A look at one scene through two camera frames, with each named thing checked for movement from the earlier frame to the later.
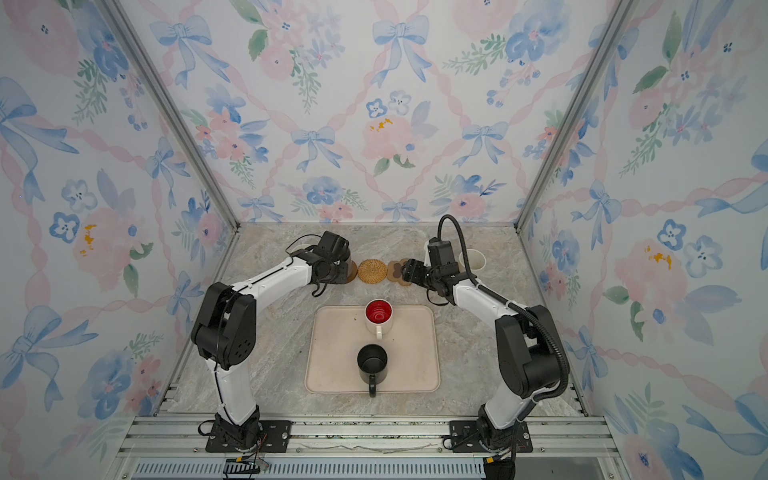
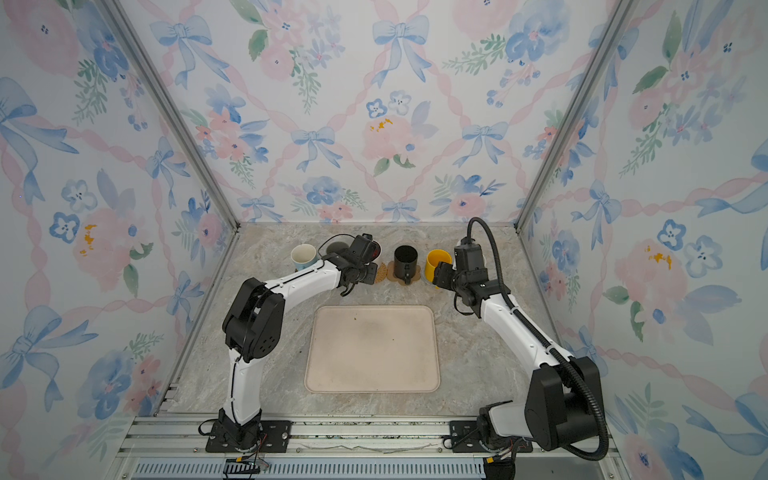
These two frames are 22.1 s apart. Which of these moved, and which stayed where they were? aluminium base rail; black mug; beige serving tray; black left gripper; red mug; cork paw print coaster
Moved: red mug; black mug; black left gripper
Stayed: aluminium base rail; cork paw print coaster; beige serving tray
